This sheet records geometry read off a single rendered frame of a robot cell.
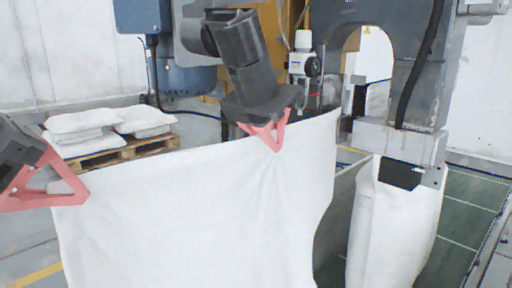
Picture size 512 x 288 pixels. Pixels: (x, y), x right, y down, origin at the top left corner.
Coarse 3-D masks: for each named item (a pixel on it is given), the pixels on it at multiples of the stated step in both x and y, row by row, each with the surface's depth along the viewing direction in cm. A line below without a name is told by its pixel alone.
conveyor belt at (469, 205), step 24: (456, 168) 204; (456, 192) 173; (480, 192) 172; (504, 192) 173; (456, 216) 150; (480, 216) 150; (456, 240) 132; (480, 240) 132; (336, 264) 119; (432, 264) 118; (456, 264) 118
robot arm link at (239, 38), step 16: (208, 16) 37; (224, 16) 35; (240, 16) 34; (256, 16) 34; (208, 32) 38; (224, 32) 33; (240, 32) 33; (256, 32) 34; (224, 48) 35; (240, 48) 34; (256, 48) 35; (224, 64) 37; (240, 64) 36
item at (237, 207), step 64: (320, 128) 54; (64, 192) 30; (128, 192) 34; (192, 192) 39; (256, 192) 46; (320, 192) 60; (64, 256) 31; (128, 256) 36; (192, 256) 42; (256, 256) 49
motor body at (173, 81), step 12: (168, 36) 62; (156, 48) 64; (168, 48) 63; (156, 60) 63; (168, 60) 62; (168, 72) 63; (180, 72) 63; (192, 72) 64; (204, 72) 65; (216, 72) 70; (168, 84) 64; (180, 84) 64; (192, 84) 64; (204, 84) 66; (168, 96) 66; (180, 96) 66; (192, 96) 67
